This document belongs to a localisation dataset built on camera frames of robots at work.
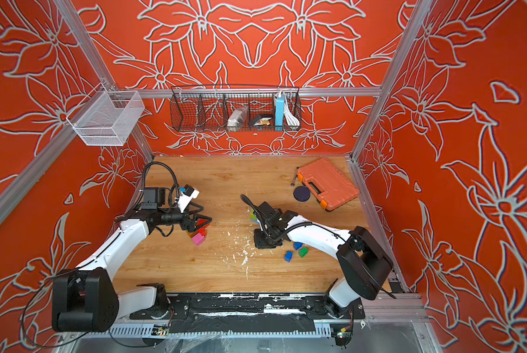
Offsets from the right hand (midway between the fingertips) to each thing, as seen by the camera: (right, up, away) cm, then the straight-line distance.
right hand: (252, 246), depth 82 cm
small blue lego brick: (+14, -5, +4) cm, 16 cm away
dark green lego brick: (+20, -3, +3) cm, 21 cm away
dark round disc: (+23, +18, +22) cm, 37 cm away
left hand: (-18, +13, 0) cm, 22 cm away
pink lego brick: (-22, +1, +6) cm, 23 cm away
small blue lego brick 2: (+18, -1, +4) cm, 18 cm away
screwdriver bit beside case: (+19, +23, +25) cm, 39 cm away
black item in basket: (+4, +50, +6) cm, 50 cm away
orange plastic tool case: (+36, +22, +19) cm, 46 cm away
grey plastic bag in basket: (-7, +51, +10) cm, 52 cm away
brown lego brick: (-26, +2, +7) cm, 27 cm away
